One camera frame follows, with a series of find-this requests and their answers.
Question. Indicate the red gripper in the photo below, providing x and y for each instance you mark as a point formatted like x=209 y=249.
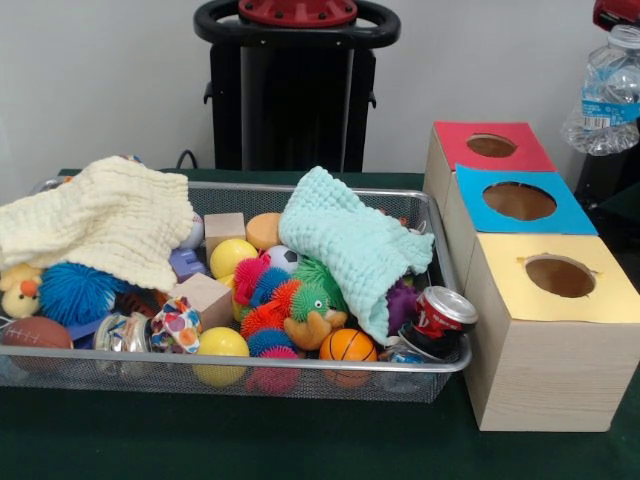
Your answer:
x=620 y=12

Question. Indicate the crushed clear plastic bottle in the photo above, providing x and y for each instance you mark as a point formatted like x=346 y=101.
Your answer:
x=605 y=100

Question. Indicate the wooden three-hole box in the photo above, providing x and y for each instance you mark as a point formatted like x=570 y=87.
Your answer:
x=550 y=370

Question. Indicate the clear mesh bin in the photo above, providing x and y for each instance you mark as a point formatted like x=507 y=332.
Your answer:
x=150 y=380

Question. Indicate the black upright panel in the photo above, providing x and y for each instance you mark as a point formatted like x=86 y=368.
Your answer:
x=615 y=172

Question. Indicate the dark green table cloth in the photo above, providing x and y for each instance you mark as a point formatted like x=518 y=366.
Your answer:
x=626 y=201
x=300 y=440

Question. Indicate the crushed red soda can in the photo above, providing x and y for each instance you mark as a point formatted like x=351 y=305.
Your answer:
x=440 y=315

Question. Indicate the mint waffle cloth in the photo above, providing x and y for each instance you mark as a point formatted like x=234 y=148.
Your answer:
x=350 y=240

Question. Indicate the small orange basketball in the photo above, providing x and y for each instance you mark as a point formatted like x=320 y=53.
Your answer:
x=347 y=345

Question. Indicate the yellow ball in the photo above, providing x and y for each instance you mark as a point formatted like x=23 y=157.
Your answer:
x=232 y=257
x=222 y=342

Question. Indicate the plain wooden cube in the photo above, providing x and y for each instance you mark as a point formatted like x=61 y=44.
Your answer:
x=205 y=300

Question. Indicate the cream waffle cloth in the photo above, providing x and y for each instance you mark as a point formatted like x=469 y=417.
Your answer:
x=100 y=220

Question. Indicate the blue spiky ball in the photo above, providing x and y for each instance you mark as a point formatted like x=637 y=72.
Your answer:
x=75 y=295

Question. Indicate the yellow plush duck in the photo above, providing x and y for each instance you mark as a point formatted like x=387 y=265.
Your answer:
x=20 y=297

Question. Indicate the small brown football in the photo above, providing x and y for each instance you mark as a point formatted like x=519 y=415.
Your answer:
x=35 y=332

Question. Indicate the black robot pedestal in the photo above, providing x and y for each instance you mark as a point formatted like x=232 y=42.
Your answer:
x=300 y=100

